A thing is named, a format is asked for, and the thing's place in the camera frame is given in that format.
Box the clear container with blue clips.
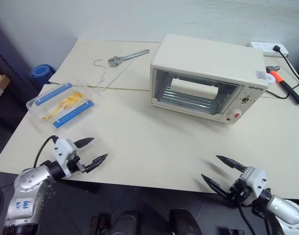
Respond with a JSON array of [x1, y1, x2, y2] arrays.
[[25, 82, 96, 134]]

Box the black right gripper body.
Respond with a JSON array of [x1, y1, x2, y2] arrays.
[[229, 176, 251, 209]]

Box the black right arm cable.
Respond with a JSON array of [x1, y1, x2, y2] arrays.
[[237, 205, 252, 235]]

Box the white tape roll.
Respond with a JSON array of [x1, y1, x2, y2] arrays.
[[264, 73, 277, 85]]

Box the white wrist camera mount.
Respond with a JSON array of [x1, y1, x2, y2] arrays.
[[53, 138, 78, 178], [239, 166, 267, 206]]

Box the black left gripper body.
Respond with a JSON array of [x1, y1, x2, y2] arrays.
[[65, 155, 92, 175]]

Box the blue container clip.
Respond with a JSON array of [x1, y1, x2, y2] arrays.
[[52, 99, 95, 129], [35, 83, 73, 107]]

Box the silver adjustable wrench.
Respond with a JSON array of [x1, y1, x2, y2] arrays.
[[108, 48, 150, 68]]

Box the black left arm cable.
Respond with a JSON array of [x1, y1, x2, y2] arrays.
[[32, 135, 57, 170]]

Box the blue rolled mat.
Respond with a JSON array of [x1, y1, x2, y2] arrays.
[[29, 64, 58, 87]]

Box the black plug with cable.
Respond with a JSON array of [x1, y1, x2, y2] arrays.
[[265, 45, 299, 99]]

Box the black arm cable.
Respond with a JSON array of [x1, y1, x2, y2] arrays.
[[237, 205, 252, 235], [32, 135, 57, 170]]

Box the brown cardboard box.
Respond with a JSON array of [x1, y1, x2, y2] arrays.
[[0, 65, 12, 104]]

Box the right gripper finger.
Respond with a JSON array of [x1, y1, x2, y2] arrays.
[[201, 173, 232, 200], [215, 155, 248, 174]]

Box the white wire hanger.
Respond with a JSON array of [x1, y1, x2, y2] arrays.
[[92, 59, 131, 93]]

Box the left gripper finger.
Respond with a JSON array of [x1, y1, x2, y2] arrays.
[[74, 137, 94, 149], [84, 153, 109, 173]]

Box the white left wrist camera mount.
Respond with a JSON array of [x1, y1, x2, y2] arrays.
[[53, 138, 78, 178]]

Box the white power strip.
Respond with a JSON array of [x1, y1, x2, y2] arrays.
[[249, 41, 290, 58]]

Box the orange black handled hammer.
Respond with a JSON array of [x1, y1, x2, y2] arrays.
[[265, 64, 299, 105]]

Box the yellow french fries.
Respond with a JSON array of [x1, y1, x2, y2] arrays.
[[41, 90, 88, 122]]

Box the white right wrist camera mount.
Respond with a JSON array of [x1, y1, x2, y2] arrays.
[[239, 166, 267, 206]]

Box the cream toaster oven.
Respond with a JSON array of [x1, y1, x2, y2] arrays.
[[150, 33, 266, 125]]

